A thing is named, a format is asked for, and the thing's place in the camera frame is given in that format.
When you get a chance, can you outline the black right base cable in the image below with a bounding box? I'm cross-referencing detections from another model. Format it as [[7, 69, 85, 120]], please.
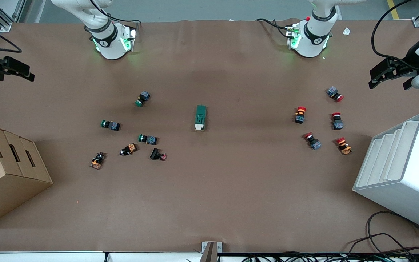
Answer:
[[109, 14, 144, 27]]

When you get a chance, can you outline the red button orange contact block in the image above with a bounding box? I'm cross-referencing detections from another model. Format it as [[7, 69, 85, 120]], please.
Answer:
[[294, 106, 307, 124], [336, 137, 353, 155]]

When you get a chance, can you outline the black floor cable bundle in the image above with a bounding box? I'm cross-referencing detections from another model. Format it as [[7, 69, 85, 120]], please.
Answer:
[[231, 233, 419, 262]]

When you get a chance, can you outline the black selector switch orange block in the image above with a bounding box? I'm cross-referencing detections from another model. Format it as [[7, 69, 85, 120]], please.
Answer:
[[89, 152, 106, 170], [119, 143, 137, 156]]

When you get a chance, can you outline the black looped floor cable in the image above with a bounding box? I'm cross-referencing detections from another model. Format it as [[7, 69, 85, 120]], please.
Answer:
[[366, 211, 419, 255]]

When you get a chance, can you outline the white slotted storage box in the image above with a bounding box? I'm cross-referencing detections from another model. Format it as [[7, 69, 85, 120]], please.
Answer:
[[352, 112, 419, 234]]

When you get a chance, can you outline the brown cardboard box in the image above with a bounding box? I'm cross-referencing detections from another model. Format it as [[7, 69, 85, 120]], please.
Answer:
[[0, 122, 53, 229]]

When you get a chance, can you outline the black button red tip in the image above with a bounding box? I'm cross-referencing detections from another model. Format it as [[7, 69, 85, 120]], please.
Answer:
[[149, 147, 167, 161]]

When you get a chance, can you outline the metal table edge bracket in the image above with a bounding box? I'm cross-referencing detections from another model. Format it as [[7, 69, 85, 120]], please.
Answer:
[[201, 241, 223, 262]]

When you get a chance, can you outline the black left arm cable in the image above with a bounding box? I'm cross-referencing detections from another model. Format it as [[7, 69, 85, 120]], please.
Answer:
[[372, 0, 415, 69]]

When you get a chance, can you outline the black cable with silver connector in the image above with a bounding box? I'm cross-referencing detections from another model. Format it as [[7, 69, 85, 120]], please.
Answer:
[[255, 17, 294, 37]]

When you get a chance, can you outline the green load switch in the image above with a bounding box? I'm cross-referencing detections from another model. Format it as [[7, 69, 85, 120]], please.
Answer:
[[195, 105, 208, 132]]

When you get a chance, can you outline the green mushroom push button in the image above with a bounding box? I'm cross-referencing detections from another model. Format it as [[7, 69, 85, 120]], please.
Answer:
[[101, 119, 121, 131], [138, 134, 158, 145], [135, 91, 151, 107]]

